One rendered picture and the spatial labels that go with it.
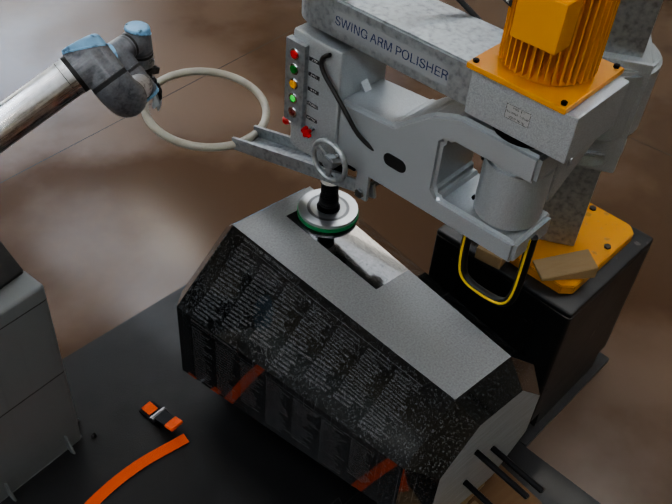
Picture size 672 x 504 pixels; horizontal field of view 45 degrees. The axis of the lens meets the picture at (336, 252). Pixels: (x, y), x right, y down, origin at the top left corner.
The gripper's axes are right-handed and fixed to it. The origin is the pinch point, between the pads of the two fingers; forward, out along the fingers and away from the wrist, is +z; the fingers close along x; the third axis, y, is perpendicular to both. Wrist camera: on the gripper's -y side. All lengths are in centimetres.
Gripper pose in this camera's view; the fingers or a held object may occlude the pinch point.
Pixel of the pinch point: (150, 104)
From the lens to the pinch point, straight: 333.1
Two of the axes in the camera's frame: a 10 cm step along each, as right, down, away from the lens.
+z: -0.6, 6.7, 7.4
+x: 9.6, 2.5, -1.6
